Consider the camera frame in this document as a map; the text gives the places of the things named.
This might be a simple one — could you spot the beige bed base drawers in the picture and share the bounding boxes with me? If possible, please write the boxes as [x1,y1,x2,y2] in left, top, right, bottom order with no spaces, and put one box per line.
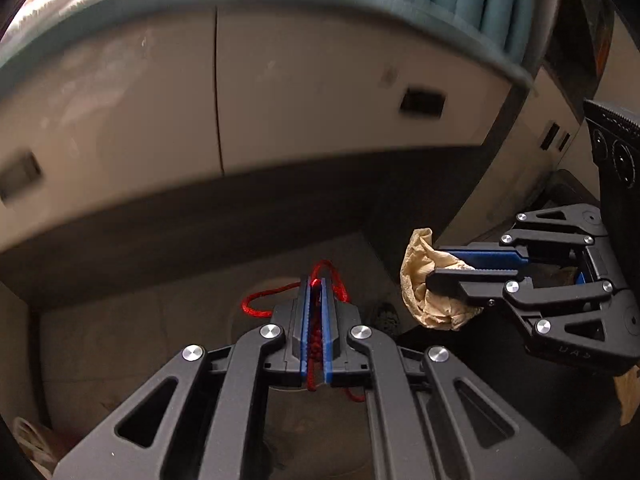
[1,8,510,247]

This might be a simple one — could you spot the brown paper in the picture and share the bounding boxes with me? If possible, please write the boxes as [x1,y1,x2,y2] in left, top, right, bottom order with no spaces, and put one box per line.
[399,227,484,331]

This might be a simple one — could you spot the red chinese knot ornament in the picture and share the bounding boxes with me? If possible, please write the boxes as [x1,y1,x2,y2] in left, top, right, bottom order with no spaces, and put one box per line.
[240,259,350,392]

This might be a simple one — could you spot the black heater appliance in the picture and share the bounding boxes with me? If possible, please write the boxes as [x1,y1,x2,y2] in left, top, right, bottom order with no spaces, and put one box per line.
[582,100,640,204]

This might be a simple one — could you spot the yellow patterned trash bag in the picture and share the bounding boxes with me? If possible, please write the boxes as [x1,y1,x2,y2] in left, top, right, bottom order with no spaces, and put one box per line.
[614,365,640,426]

